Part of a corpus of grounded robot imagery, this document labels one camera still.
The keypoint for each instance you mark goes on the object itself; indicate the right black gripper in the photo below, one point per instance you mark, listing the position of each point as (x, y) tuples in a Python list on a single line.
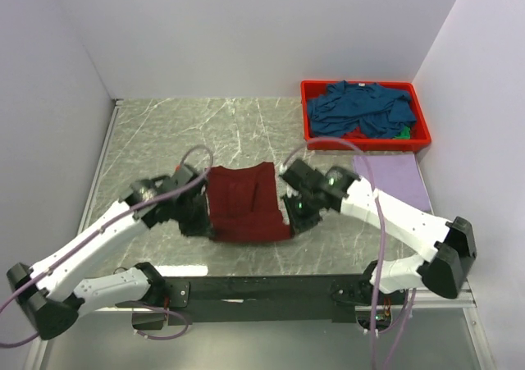
[(299, 222)]

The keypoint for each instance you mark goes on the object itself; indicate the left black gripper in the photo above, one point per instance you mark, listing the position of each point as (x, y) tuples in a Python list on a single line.
[(202, 226)]

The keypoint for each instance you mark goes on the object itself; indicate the dark red t-shirt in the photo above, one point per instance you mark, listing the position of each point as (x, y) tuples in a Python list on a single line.
[(243, 205)]

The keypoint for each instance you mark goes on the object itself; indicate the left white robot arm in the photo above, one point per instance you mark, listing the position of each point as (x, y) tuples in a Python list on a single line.
[(56, 291)]

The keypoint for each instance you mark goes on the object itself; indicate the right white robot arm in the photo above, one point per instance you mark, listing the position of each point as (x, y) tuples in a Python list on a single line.
[(444, 250)]

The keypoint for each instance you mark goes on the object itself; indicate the folded lavender t-shirt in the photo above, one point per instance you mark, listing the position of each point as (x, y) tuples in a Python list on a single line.
[(397, 175)]

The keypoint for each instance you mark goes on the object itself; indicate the blue t-shirt in bin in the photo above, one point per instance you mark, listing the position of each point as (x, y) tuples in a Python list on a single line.
[(378, 112)]

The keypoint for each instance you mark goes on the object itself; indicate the black base beam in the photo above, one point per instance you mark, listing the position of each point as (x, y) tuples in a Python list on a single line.
[(266, 298)]

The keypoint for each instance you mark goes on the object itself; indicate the green garment in bin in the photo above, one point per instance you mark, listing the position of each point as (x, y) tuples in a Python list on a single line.
[(405, 133)]

